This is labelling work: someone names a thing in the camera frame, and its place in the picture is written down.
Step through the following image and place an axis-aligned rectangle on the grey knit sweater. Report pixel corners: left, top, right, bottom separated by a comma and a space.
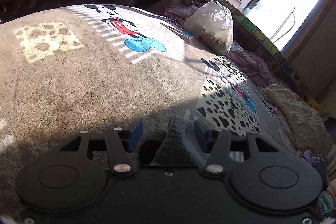
152, 115, 210, 168

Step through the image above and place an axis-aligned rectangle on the lilac folded garment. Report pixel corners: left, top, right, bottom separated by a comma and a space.
296, 149, 329, 190

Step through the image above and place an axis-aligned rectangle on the cream yellow quilt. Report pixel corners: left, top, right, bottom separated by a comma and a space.
265, 84, 333, 157

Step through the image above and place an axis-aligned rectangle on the yellow plush toy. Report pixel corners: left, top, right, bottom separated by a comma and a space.
304, 96, 323, 111

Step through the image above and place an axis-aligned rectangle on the beige cartoon mouse blanket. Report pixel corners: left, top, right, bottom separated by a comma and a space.
1, 5, 295, 215

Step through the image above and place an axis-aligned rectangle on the colourful alphabet foam mat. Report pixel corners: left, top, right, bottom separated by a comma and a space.
214, 0, 301, 86

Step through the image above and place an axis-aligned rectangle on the white plastic bag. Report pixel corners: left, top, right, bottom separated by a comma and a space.
183, 1, 234, 56

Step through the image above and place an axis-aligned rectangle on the brown wooden chair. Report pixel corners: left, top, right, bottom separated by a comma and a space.
1, 0, 91, 24

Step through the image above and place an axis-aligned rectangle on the purple crumpled quilt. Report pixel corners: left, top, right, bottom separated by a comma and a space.
148, 0, 277, 88

